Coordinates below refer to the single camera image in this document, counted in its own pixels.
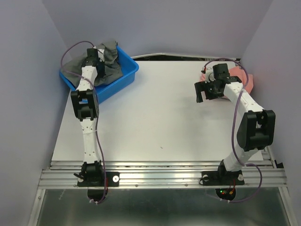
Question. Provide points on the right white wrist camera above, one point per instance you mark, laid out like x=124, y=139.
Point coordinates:
x=208, y=76

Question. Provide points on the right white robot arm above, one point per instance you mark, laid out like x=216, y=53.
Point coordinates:
x=253, y=126

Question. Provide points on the pink folded skirt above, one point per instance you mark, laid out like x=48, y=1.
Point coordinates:
x=235, y=71

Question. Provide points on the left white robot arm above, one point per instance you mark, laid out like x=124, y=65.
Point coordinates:
x=86, y=110

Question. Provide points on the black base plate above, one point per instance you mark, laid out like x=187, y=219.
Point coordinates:
x=213, y=178
x=112, y=180

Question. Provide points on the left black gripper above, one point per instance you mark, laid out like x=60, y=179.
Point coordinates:
x=102, y=73

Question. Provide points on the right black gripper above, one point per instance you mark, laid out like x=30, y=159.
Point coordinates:
x=202, y=86

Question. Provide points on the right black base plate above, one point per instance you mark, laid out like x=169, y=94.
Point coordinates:
x=213, y=178

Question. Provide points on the blue plastic bin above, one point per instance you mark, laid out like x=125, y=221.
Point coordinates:
x=128, y=66

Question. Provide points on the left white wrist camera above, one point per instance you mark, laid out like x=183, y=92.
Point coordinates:
x=100, y=52

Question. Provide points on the aluminium rail frame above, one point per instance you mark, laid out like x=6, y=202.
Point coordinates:
x=160, y=140

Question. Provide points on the grey skirt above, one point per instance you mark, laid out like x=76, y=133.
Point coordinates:
x=112, y=69

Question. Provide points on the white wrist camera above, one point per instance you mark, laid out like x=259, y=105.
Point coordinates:
x=208, y=76
x=100, y=52

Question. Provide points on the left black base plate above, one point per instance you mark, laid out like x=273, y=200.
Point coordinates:
x=112, y=180

